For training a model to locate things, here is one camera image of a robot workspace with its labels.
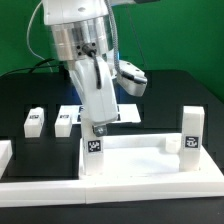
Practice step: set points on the white L-shaped fence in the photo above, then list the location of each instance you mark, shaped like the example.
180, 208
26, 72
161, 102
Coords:
82, 192

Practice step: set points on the white desk top tray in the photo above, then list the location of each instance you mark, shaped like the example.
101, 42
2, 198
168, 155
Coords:
148, 158

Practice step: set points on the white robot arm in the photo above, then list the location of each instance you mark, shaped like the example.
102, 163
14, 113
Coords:
85, 38

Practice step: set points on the white marker sheet with tags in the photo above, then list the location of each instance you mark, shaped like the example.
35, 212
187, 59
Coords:
127, 113

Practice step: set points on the white block left edge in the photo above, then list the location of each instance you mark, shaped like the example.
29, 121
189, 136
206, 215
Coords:
5, 155

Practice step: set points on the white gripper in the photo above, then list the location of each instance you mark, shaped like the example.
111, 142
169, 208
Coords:
100, 104

